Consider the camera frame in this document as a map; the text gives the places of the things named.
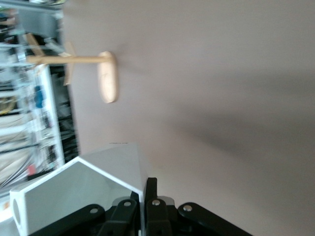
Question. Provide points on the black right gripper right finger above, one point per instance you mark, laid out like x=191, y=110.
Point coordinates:
x=157, y=216

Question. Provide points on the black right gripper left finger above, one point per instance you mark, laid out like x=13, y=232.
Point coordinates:
x=120, y=216

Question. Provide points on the wooden cup rack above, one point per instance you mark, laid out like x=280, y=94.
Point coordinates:
x=108, y=78

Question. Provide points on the blue object on shelf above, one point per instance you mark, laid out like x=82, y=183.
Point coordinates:
x=40, y=96

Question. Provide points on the grey panel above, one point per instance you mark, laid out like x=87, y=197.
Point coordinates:
x=37, y=22

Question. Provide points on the white shelf frame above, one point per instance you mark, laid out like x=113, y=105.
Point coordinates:
x=50, y=110

